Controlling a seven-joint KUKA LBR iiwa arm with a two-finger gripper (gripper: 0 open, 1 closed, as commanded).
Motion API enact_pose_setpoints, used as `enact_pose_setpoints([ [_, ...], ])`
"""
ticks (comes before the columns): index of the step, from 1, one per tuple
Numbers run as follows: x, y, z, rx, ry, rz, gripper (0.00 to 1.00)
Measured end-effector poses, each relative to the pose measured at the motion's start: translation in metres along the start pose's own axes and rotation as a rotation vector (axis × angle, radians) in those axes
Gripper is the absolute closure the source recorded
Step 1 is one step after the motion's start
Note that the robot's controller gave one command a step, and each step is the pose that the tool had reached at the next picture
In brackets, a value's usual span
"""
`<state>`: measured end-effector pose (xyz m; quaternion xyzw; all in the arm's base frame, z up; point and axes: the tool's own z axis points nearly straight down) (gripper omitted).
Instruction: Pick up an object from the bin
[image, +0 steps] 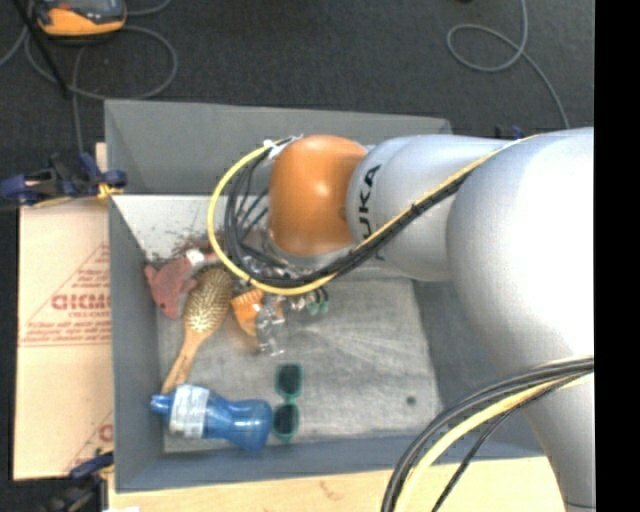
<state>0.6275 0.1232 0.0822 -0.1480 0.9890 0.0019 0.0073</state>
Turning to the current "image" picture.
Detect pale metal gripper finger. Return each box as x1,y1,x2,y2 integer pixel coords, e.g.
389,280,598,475
255,298,274,354
272,297,290,358

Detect small orange brush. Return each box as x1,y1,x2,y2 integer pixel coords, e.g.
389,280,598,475
230,289,265,338

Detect green sunglasses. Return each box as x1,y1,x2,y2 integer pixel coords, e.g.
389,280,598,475
271,362,305,444

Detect wooden hairbrush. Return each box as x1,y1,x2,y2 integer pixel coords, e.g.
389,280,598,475
160,266,236,396

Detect grey metal bin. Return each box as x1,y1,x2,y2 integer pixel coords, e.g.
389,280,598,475
103,99,554,494

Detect blue plastic bottle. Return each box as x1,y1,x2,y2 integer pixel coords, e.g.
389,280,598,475
149,383,274,454

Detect pink toy fish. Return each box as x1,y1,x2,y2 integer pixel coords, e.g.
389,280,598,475
143,248,220,321

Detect brown cardboard board red print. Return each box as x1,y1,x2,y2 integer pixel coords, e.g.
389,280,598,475
11,141,116,482

